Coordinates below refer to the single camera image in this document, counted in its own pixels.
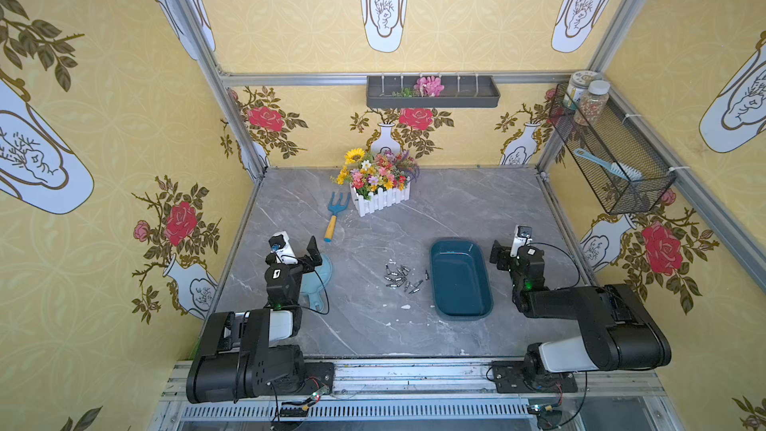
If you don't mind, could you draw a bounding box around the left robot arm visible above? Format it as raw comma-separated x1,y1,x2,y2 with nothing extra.
186,233,322,404

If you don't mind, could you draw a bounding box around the teal plastic storage box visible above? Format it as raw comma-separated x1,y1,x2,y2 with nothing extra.
430,239,494,321

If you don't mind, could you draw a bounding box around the black wire mesh basket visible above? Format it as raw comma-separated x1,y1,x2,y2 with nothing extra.
549,84,676,215

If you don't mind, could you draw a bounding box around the blue yellow garden fork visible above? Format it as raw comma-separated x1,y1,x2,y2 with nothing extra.
324,192,351,243

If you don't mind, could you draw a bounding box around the glass jar behind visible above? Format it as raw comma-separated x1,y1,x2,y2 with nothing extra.
563,71,602,110

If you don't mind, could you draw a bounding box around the flower pot white fence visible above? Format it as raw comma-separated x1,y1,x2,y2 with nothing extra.
335,148,420,217

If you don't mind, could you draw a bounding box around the pink flower on shelf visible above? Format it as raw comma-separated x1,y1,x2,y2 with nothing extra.
414,76,445,97

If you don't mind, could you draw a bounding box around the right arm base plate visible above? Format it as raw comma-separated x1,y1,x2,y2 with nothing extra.
488,361,578,394

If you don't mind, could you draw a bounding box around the blue white brush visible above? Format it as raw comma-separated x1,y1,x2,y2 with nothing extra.
574,149,644,182

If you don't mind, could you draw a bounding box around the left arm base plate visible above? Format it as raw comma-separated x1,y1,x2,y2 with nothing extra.
265,361,335,396

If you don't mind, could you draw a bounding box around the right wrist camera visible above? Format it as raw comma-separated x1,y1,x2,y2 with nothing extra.
511,225,533,257

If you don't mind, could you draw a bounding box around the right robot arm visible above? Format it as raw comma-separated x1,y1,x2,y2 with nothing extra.
490,241,671,380

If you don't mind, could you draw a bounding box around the dark wall shelf tray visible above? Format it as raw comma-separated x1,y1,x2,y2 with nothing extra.
366,74,501,109

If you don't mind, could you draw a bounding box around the light blue dustpan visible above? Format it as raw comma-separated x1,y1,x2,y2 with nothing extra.
300,253,333,314

